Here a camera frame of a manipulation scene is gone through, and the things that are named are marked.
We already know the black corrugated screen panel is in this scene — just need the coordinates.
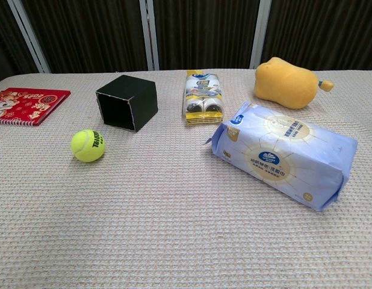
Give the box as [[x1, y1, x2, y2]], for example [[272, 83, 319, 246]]
[[22, 0, 149, 74], [261, 0, 372, 72], [0, 0, 42, 87], [152, 0, 261, 70]]

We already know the blue tissue pack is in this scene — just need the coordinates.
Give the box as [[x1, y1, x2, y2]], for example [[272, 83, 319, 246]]
[[205, 101, 359, 213]]

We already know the yellow plush toy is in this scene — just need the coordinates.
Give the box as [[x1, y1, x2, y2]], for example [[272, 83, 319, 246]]
[[253, 56, 336, 110]]

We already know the yellow pack of rolls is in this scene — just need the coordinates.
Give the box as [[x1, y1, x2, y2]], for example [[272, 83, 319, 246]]
[[182, 69, 225, 128]]

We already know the beige woven tablecloth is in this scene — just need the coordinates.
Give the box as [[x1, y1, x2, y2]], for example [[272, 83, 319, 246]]
[[0, 69, 372, 289]]

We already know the black open cardboard box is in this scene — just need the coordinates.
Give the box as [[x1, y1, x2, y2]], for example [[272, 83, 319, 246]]
[[95, 74, 159, 133]]

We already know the white screen frame post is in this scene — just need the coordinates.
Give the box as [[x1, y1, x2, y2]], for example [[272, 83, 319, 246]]
[[249, 0, 271, 70], [138, 0, 160, 72], [7, 0, 51, 73]]

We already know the yellow tennis ball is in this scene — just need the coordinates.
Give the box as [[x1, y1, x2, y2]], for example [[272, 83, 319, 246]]
[[70, 129, 106, 163]]

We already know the red spiral calendar booklet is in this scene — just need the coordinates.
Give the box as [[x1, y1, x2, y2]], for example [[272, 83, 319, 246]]
[[0, 87, 72, 127]]

